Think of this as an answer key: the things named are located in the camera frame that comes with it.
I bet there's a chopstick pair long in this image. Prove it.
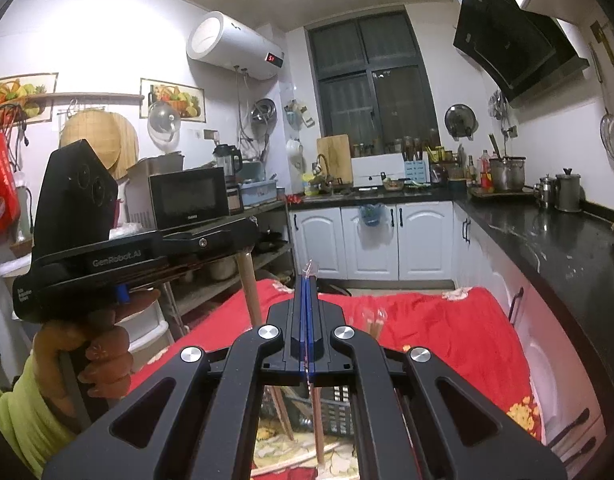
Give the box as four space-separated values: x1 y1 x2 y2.
362 308 388 340

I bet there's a hanging skimmer ladle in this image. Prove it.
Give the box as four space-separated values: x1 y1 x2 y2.
589 44 614 161

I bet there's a hanging pot lid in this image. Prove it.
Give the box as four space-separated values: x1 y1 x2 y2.
444 103 478 140

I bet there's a red floral table cloth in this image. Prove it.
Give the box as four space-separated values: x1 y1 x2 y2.
130 278 544 442

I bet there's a glass lid on wall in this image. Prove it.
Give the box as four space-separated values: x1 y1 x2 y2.
147 101 181 153

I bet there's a metal shelf rack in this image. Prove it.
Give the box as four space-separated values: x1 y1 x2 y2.
159 200 296 340

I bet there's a wooden cutting board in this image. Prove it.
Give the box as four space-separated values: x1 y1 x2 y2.
316 134 354 184

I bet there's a dark green utensil basket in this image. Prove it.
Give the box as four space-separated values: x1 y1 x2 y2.
265 383 356 436

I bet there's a black range hood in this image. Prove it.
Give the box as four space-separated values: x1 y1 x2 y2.
453 0 590 108

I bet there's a large steel stock pot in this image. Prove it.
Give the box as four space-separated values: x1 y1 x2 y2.
490 156 526 193

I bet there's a fruit picture on wall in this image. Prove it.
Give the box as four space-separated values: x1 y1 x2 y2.
140 78 206 122

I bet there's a black microwave oven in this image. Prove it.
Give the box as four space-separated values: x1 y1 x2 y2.
124 167 230 231

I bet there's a white water heater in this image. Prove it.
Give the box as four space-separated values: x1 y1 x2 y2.
186 11 284 81

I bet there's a steel kettle pot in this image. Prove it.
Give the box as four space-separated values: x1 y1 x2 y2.
555 168 581 214

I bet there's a dark kitchen window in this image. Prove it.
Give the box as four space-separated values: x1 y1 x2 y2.
307 11 439 150

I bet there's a left hand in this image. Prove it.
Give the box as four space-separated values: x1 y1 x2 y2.
31 289 159 420

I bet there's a round bamboo board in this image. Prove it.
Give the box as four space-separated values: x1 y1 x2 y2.
60 108 139 181

